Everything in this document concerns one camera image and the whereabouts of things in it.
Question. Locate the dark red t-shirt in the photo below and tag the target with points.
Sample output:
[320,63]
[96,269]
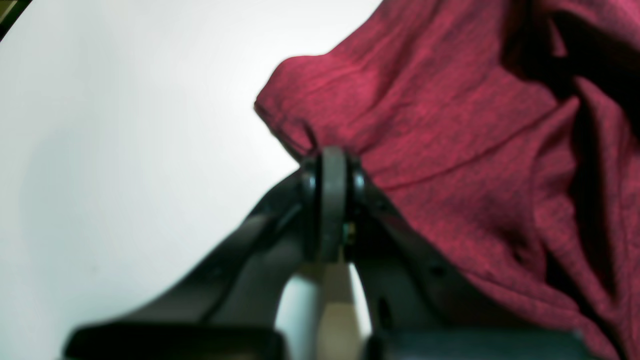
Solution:
[507,134]

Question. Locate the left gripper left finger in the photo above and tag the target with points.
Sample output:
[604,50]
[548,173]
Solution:
[225,308]

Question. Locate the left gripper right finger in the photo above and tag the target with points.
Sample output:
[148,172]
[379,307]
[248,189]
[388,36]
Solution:
[420,306]

